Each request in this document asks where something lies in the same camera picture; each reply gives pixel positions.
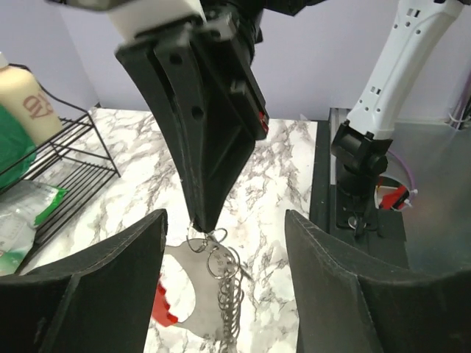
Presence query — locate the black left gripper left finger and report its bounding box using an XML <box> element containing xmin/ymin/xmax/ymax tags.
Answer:
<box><xmin>1</xmin><ymin>209</ymin><xmax>168</xmax><ymax>352</ymax></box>

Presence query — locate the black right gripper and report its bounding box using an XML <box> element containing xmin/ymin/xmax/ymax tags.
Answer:
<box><xmin>116</xmin><ymin>1</ymin><xmax>269</xmax><ymax>230</ymax></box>

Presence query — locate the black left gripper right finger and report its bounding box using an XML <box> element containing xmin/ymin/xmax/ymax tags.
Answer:
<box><xmin>285</xmin><ymin>210</ymin><xmax>470</xmax><ymax>352</ymax></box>

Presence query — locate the steel key organizer red handle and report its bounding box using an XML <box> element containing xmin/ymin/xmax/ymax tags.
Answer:
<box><xmin>152</xmin><ymin>228</ymin><xmax>244</xmax><ymax>352</ymax></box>

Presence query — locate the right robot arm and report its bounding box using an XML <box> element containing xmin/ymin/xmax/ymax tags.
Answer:
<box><xmin>110</xmin><ymin>1</ymin><xmax>465</xmax><ymax>233</ymax></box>

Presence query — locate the green white snack bag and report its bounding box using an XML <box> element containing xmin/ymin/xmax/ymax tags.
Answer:
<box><xmin>1</xmin><ymin>180</ymin><xmax>68</xmax><ymax>276</ymax></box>

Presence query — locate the cream lotion pump bottle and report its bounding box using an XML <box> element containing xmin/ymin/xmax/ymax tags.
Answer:
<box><xmin>1</xmin><ymin>53</ymin><xmax>63</xmax><ymax>146</ymax></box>

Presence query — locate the green brown bag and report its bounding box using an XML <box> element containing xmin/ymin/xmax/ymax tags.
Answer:
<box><xmin>1</xmin><ymin>106</ymin><xmax>36</xmax><ymax>188</ymax></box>

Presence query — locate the black wire shelf rack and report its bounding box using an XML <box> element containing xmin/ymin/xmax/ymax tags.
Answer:
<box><xmin>0</xmin><ymin>64</ymin><xmax>122</xmax><ymax>265</ymax></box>

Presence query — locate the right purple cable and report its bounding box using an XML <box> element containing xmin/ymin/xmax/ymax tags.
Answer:
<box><xmin>388</xmin><ymin>149</ymin><xmax>420</xmax><ymax>210</ymax></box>

